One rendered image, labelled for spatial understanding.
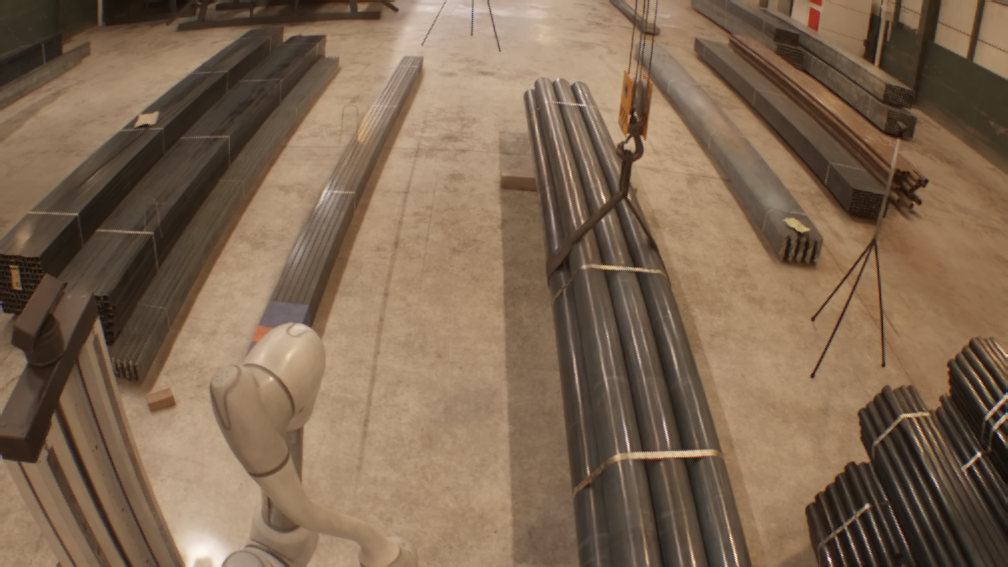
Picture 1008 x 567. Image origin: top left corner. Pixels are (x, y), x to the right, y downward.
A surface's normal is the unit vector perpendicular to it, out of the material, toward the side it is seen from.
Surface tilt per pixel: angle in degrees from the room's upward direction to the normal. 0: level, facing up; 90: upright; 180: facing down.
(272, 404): 61
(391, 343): 0
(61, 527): 90
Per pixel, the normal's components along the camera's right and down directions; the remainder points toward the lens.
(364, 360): 0.10, -0.86
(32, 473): 0.16, 0.51
